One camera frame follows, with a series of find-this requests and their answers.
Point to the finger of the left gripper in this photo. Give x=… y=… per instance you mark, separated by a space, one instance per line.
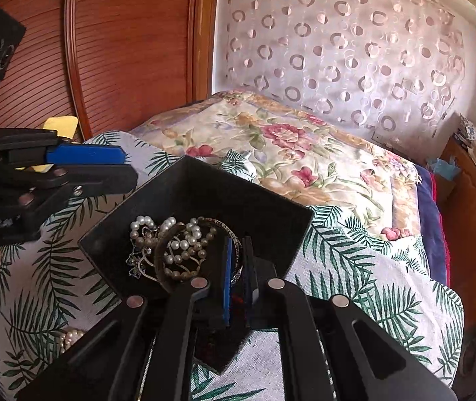
x=96 y=180
x=85 y=154

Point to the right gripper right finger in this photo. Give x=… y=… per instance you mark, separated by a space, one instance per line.
x=264 y=305

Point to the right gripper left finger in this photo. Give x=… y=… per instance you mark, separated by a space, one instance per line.
x=212 y=304

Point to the dark metal bangle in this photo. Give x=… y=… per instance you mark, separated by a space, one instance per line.
x=182 y=248

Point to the black jewelry box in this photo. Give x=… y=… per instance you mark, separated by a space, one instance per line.
x=121 y=245

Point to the wooden wardrobe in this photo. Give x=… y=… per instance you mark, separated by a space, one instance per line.
x=113 y=64

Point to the palm leaf print cloth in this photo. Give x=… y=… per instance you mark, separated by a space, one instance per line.
x=49 y=288

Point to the floral bed quilt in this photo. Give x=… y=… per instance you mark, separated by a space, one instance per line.
x=296 y=154

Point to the navy blue blanket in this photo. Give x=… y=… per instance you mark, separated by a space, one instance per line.
x=431 y=228

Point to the blue tissue bag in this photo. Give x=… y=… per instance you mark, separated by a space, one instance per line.
x=447 y=169

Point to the wooden cabinet counter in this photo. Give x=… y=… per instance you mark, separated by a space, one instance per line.
x=459 y=224

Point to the pink circle pattern curtain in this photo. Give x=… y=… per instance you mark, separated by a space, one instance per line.
x=390 y=66

